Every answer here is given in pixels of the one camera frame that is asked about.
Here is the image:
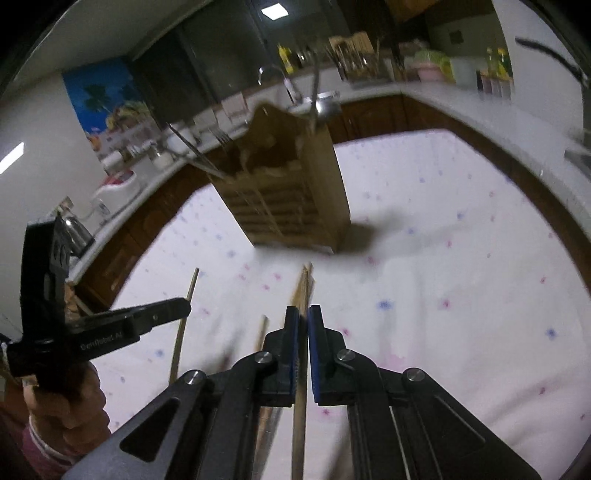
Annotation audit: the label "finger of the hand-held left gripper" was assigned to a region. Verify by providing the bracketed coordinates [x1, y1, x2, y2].
[129, 298, 192, 335]

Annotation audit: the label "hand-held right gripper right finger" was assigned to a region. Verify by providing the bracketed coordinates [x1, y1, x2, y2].
[308, 305, 542, 480]

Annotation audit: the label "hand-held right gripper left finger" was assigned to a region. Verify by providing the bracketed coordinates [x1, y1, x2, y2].
[62, 305, 301, 480]

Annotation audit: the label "wooden slatted utensil holder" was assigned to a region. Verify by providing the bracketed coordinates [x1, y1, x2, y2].
[211, 102, 352, 256]

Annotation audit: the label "thin metal chopstick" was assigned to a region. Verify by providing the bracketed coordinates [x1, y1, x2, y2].
[175, 127, 222, 176]

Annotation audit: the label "long metal chopstick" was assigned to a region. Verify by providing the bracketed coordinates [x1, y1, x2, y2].
[166, 123, 227, 181]

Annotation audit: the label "metal spoon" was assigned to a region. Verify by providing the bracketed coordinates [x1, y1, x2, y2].
[308, 58, 324, 132]

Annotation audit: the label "person's left forearm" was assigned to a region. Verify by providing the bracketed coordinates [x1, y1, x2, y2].
[18, 415, 93, 480]

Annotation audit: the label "person's left hand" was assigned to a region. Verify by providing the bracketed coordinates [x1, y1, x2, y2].
[23, 360, 112, 457]

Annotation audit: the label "steel electric kettle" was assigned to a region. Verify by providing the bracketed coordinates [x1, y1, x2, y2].
[58, 213, 96, 257]

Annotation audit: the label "white floral tablecloth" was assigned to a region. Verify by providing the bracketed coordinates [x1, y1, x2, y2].
[88, 129, 591, 480]

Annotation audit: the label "white and red rice cooker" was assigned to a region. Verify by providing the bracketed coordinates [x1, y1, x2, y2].
[91, 170, 140, 219]

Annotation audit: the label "steel kitchen sink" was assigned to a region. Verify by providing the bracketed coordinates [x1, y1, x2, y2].
[286, 90, 343, 117]

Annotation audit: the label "curved kitchen faucet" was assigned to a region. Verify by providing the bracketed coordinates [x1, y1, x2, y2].
[257, 64, 302, 105]

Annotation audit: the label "dark kitchen window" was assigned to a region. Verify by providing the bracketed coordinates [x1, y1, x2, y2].
[128, 0, 399, 121]

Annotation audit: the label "pink and green container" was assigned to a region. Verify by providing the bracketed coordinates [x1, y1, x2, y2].
[414, 49, 452, 84]

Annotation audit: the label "white plastic container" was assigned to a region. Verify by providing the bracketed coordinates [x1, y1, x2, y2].
[450, 57, 479, 89]

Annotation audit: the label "spice jar rack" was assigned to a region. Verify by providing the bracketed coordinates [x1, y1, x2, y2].
[479, 74, 516, 99]

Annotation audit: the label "wooden upper cabinets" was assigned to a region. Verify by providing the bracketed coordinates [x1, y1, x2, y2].
[385, 0, 495, 24]

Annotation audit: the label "tropical fruit wall poster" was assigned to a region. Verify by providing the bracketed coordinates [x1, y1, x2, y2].
[62, 57, 154, 163]

